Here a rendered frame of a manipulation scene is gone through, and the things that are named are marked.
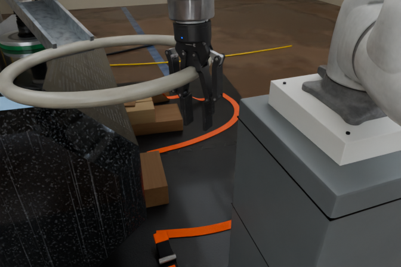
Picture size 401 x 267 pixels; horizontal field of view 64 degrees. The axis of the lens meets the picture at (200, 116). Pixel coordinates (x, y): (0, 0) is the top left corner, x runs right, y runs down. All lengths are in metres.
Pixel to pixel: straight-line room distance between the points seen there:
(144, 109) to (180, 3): 1.53
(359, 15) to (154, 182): 1.21
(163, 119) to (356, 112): 1.59
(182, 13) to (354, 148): 0.41
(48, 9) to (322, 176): 1.01
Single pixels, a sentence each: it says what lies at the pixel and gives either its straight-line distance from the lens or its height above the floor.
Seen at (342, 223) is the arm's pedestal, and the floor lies 0.72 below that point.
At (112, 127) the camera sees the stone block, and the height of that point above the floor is 0.66.
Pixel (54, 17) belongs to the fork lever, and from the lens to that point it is 1.21.
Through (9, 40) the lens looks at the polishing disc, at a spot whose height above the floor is 0.85.
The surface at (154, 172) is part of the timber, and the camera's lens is 1.66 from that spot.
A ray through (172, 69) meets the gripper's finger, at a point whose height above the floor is 0.94.
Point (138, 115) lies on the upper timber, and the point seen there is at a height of 0.17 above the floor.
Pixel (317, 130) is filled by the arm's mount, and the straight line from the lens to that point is 0.71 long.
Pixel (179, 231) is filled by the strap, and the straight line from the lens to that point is 1.54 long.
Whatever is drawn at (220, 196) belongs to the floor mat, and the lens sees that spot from 1.69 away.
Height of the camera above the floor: 1.20
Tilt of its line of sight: 30 degrees down
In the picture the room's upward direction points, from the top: straight up
